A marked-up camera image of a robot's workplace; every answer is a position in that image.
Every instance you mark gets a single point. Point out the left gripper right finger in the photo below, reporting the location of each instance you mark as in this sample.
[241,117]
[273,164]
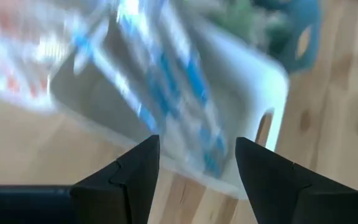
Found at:
[291,199]

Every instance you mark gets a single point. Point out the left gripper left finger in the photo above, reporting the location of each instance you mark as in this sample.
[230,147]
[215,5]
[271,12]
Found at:
[113,199]

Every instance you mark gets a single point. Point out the dark grey plastic bin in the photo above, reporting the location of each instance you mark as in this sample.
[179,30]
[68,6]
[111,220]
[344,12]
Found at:
[303,18]

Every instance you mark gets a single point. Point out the clear plastic bin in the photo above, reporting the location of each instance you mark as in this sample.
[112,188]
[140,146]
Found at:
[11,62]

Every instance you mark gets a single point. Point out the blue toothbrush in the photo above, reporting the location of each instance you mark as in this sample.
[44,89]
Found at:
[194,77]
[163,93]

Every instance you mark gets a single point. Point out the beige plastic bin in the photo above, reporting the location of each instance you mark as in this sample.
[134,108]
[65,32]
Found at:
[104,105]

